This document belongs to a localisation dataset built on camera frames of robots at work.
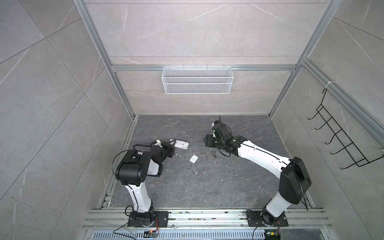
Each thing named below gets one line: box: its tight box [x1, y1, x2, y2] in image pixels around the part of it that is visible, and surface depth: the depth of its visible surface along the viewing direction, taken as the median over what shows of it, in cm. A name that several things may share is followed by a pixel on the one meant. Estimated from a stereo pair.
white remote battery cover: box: [189, 154, 199, 164], surface depth 97 cm
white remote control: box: [174, 140, 190, 150], surface depth 94 cm
